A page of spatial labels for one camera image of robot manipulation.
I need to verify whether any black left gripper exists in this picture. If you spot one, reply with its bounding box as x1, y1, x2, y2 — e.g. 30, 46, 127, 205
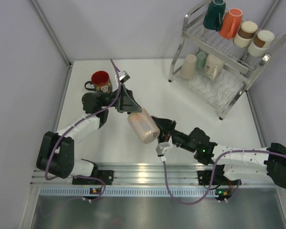
99, 84, 145, 115

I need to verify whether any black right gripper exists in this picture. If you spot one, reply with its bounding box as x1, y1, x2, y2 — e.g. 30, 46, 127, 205
151, 117, 197, 154

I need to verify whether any pink purple mug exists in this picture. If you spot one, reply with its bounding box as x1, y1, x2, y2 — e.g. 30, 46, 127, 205
127, 108, 160, 144

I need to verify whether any red skull mug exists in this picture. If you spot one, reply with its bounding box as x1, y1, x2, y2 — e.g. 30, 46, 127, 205
84, 71, 112, 93

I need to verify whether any beige tumbler cup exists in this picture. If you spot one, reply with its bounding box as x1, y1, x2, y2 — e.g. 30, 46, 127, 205
180, 54, 197, 80

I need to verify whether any light teal mug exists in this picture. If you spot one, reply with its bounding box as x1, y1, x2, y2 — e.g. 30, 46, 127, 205
196, 52, 206, 69

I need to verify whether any green interior floral mug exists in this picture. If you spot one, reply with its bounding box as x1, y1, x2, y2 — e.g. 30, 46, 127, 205
204, 54, 225, 81

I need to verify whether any dark teal mug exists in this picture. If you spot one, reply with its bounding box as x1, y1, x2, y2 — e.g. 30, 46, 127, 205
203, 0, 226, 31

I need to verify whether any steel lined paper cup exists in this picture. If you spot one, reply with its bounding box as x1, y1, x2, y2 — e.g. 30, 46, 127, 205
248, 30, 275, 57

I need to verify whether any orange mug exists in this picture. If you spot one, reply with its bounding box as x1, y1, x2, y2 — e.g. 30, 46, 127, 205
219, 8, 243, 40

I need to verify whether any small brown white cup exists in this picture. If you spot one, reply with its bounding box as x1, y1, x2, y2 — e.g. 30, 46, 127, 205
233, 21, 258, 48

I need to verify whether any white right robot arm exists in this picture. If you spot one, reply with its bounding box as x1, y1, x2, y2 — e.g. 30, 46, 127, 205
152, 116, 286, 189

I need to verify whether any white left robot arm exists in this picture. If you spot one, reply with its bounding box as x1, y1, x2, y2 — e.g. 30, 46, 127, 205
36, 85, 142, 184

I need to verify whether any stainless steel dish rack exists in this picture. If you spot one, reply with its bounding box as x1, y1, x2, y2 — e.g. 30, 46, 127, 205
168, 0, 286, 120

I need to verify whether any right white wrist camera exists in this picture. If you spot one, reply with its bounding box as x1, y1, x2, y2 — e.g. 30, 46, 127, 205
155, 139, 173, 162

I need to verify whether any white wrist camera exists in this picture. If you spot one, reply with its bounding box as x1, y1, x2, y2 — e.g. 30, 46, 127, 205
115, 71, 130, 84
155, 139, 173, 162

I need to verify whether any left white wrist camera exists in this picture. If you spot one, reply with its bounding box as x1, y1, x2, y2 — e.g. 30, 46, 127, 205
115, 71, 130, 84

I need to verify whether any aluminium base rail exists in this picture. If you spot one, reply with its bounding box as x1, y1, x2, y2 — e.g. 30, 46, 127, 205
31, 162, 286, 187

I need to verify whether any grey slotted cable duct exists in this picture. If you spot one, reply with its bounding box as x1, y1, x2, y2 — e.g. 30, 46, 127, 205
40, 187, 206, 198

